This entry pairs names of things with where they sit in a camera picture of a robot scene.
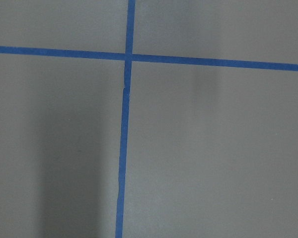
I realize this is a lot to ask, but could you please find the brown paper table mat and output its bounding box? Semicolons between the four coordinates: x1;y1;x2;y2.
0;0;298;238

